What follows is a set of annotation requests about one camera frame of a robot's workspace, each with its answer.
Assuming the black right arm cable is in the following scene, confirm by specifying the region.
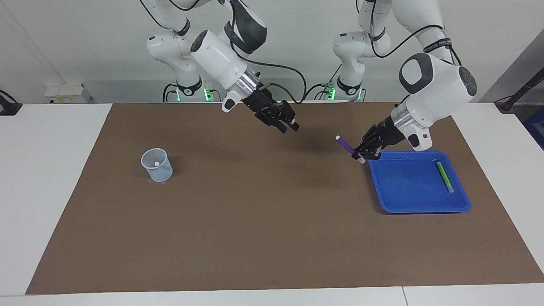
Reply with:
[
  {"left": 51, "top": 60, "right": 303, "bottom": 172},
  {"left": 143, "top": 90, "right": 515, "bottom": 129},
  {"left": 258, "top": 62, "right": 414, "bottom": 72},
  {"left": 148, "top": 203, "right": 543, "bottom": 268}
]
[{"left": 139, "top": 0, "right": 307, "bottom": 105}]

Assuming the blue plastic tray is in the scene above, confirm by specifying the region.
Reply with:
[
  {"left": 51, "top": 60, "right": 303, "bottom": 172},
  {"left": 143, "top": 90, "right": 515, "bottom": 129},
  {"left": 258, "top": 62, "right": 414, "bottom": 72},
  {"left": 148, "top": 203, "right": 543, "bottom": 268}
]
[{"left": 366, "top": 150, "right": 471, "bottom": 214}]

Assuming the brown table mat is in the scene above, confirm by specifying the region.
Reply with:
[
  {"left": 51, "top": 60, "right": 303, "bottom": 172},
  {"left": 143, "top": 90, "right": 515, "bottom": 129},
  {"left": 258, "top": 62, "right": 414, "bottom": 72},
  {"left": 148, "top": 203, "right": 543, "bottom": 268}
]
[{"left": 25, "top": 102, "right": 544, "bottom": 295}]

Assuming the translucent plastic cup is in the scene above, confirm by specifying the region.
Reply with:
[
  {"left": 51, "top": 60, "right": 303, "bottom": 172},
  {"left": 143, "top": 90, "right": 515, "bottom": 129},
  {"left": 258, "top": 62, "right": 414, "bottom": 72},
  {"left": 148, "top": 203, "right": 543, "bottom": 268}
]
[{"left": 141, "top": 148, "right": 173, "bottom": 182}]

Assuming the white power strip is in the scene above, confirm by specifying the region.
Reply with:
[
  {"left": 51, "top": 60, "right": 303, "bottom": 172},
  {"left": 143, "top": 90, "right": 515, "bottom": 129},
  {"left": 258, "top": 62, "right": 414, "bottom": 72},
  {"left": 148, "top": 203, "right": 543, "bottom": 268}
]
[{"left": 44, "top": 83, "right": 92, "bottom": 104}]

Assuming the black clamp mount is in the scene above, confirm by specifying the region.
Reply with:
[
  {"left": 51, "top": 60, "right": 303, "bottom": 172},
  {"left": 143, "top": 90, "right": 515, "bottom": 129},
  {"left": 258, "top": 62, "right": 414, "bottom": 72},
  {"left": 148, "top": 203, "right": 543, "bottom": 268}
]
[{"left": 0, "top": 90, "right": 23, "bottom": 116}]

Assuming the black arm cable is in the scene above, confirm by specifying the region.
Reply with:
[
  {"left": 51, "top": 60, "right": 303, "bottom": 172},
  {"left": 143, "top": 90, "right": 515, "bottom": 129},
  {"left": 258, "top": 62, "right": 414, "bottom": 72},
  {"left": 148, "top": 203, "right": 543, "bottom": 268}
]
[
  {"left": 357, "top": 0, "right": 462, "bottom": 67},
  {"left": 139, "top": 0, "right": 307, "bottom": 105}
]

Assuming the blue box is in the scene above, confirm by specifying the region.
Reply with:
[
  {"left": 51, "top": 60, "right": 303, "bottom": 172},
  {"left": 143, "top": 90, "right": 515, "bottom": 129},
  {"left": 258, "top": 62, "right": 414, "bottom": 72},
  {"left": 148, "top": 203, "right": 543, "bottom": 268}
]
[{"left": 525, "top": 106, "right": 544, "bottom": 150}]

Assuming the purple marker pen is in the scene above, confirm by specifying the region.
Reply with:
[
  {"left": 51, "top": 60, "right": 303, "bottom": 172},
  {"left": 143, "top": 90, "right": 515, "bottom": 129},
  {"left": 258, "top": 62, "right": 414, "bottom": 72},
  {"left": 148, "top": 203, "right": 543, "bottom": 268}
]
[{"left": 335, "top": 135, "right": 366, "bottom": 164}]

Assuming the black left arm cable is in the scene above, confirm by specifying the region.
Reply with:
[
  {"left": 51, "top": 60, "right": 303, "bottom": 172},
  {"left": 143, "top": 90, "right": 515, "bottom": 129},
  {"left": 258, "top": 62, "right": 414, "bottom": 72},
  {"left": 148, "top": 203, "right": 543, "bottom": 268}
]
[{"left": 357, "top": 0, "right": 462, "bottom": 67}]

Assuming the black pole stand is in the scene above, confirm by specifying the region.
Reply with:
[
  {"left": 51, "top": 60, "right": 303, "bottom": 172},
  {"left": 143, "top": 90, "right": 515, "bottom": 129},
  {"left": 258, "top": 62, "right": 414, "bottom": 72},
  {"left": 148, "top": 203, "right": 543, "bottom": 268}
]
[{"left": 495, "top": 68, "right": 544, "bottom": 113}]

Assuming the green marker pen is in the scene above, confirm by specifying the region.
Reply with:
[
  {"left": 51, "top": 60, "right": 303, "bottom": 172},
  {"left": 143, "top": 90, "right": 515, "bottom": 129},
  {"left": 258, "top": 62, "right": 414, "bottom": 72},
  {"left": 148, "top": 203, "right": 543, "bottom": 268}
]
[{"left": 436, "top": 161, "right": 455, "bottom": 194}]

